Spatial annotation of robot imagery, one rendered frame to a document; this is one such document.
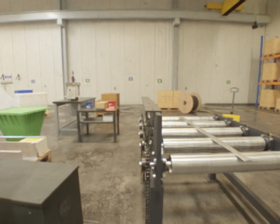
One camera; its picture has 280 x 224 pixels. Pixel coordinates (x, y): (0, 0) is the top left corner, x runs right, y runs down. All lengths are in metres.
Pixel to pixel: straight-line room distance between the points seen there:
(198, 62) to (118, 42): 5.69
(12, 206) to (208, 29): 12.90
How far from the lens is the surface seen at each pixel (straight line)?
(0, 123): 3.72
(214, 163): 1.00
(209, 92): 12.56
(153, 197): 1.03
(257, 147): 1.49
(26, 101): 7.75
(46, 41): 13.44
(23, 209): 0.89
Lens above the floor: 1.30
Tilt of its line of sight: 9 degrees down
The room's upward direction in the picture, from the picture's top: straight up
